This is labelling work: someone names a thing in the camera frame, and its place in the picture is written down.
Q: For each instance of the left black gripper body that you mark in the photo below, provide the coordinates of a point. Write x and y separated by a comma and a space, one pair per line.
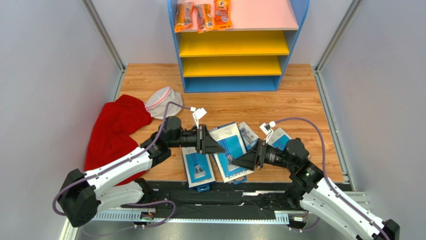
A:
194, 139

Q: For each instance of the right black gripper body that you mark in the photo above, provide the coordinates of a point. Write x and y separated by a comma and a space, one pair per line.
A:
259, 154

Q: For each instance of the white blue Harry's box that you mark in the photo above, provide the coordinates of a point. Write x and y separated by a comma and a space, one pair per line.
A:
198, 169
228, 136

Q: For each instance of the narrow orange razor pack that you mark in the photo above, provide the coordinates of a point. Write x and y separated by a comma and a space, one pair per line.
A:
205, 21

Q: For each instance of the orange BIC razor bag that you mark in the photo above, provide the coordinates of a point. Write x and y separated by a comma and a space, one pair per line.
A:
222, 15

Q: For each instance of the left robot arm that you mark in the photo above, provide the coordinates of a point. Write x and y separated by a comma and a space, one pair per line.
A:
84, 194

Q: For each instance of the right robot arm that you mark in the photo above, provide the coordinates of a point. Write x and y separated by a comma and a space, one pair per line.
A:
312, 191

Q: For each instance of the blue shelf unit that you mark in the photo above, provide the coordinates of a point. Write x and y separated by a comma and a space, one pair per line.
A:
252, 56

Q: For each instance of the orange razor pack on shelf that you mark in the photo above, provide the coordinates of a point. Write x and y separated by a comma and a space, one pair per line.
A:
183, 17

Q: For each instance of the clear blister razor pack right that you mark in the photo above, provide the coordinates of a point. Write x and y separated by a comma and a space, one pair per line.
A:
248, 136

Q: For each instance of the blue razor box right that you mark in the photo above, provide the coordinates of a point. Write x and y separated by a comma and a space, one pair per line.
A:
279, 139

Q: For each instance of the white mesh zip bag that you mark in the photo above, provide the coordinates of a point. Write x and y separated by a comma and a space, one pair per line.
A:
156, 104

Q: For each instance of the red cloth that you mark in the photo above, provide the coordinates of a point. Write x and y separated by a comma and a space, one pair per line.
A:
111, 134

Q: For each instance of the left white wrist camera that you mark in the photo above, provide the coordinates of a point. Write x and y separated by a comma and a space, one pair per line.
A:
197, 114

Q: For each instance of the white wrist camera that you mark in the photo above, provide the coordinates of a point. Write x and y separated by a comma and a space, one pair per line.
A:
197, 114
268, 129

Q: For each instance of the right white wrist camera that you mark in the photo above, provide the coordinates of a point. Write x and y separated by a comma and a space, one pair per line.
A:
268, 129

